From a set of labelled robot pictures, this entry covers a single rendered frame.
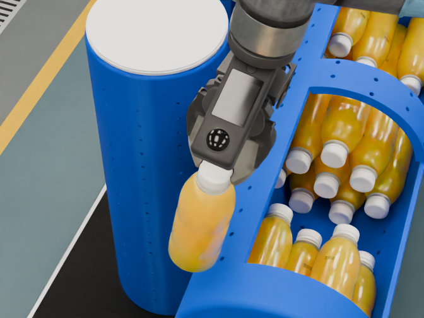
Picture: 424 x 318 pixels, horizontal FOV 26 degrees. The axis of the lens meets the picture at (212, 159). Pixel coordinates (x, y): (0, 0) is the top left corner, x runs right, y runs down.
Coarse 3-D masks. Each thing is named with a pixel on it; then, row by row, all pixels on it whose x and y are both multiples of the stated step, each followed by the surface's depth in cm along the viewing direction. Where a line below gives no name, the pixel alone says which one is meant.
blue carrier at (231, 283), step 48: (288, 96) 143; (384, 96) 140; (288, 144) 134; (240, 192) 132; (288, 192) 159; (240, 240) 124; (384, 240) 148; (192, 288) 125; (240, 288) 118; (288, 288) 117; (384, 288) 138
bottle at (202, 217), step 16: (192, 176) 108; (192, 192) 107; (208, 192) 106; (224, 192) 106; (192, 208) 107; (208, 208) 107; (224, 208) 107; (176, 224) 113; (192, 224) 109; (208, 224) 108; (224, 224) 110; (176, 240) 114; (192, 240) 112; (208, 240) 111; (176, 256) 117; (192, 256) 115; (208, 256) 115; (192, 272) 118
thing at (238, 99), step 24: (240, 72) 92; (264, 72) 92; (216, 96) 92; (240, 96) 92; (264, 96) 92; (216, 120) 91; (240, 120) 91; (192, 144) 91; (216, 144) 90; (240, 144) 91
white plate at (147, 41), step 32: (128, 0) 183; (160, 0) 183; (192, 0) 183; (96, 32) 177; (128, 32) 177; (160, 32) 177; (192, 32) 177; (224, 32) 177; (128, 64) 171; (160, 64) 171; (192, 64) 171
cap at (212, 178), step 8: (200, 168) 105; (208, 168) 105; (216, 168) 105; (200, 176) 105; (208, 176) 104; (216, 176) 104; (224, 176) 105; (208, 184) 104; (216, 184) 104; (224, 184) 105
